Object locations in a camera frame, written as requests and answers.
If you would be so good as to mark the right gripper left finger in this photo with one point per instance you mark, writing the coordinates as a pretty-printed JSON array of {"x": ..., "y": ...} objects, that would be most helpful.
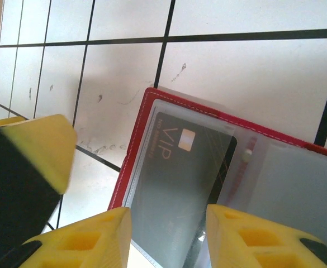
[{"x": 96, "y": 245}]

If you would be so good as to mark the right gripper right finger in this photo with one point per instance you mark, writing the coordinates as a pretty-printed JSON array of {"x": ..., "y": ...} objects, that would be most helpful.
[{"x": 236, "y": 245}]

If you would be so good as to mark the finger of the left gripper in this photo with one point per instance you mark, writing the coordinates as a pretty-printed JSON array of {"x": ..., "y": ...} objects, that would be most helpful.
[
  {"x": 4, "y": 122},
  {"x": 20, "y": 173}
]

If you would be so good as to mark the red card holder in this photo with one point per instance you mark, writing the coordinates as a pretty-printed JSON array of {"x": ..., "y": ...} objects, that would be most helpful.
[{"x": 125, "y": 173}]

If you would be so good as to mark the black VIP credit card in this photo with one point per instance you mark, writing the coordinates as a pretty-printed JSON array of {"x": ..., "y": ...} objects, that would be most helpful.
[{"x": 174, "y": 181}]

